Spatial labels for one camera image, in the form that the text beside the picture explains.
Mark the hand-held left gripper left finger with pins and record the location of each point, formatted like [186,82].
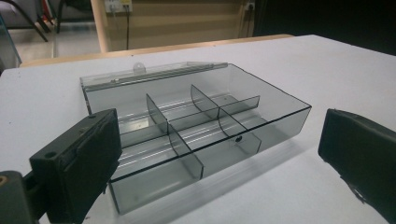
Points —
[77,168]

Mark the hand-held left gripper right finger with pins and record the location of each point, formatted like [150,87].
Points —
[361,155]

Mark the clear grey compartment box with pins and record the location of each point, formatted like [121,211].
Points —
[199,130]

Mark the black chair legs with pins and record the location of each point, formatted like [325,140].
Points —
[29,17]

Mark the wooden cabinet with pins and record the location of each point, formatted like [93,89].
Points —
[174,23]

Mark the white wall socket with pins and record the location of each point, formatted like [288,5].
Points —
[118,5]

